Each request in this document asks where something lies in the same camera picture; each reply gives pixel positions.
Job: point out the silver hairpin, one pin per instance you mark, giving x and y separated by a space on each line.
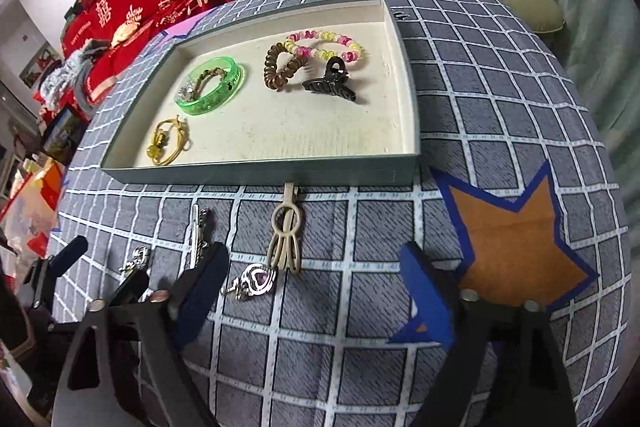
198 232

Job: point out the black claw hair clip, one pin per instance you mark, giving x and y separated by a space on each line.
330 87

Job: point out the orange star patch blue border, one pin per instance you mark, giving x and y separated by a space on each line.
500 247

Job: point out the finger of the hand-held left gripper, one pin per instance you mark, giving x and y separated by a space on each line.
67 254
132 284

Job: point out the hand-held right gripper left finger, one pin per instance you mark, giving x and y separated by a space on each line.
200 292

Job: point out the grey checked tablecloth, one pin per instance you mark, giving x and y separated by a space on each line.
350 357

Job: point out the grey clothes pile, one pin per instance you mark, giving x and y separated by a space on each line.
70 72

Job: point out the dark picture box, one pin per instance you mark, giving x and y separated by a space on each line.
62 132

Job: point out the beige looped hair clip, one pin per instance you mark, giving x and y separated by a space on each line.
290 194

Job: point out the beige plush toy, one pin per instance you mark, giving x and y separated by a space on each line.
126 33

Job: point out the orange paper bag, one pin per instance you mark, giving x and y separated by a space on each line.
35 202

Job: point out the grey shallow box tray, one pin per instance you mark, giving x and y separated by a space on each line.
300 132

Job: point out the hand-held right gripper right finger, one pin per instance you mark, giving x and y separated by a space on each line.
425 297

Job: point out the green translucent bangle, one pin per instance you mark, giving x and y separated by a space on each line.
235 79

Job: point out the silver heart pendant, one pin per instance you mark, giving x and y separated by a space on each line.
260 279

